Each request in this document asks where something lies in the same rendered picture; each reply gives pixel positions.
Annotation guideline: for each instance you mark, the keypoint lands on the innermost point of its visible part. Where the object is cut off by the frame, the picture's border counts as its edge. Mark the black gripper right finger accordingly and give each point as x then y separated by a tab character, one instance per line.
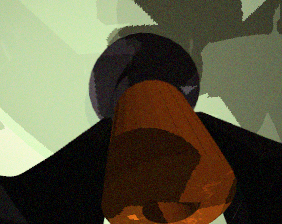
257	163

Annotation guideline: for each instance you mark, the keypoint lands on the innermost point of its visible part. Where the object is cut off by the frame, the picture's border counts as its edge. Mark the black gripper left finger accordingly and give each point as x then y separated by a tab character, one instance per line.
66	188

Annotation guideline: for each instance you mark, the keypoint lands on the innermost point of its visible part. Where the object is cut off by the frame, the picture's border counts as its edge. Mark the orange knob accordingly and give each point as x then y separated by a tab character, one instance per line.
163	166

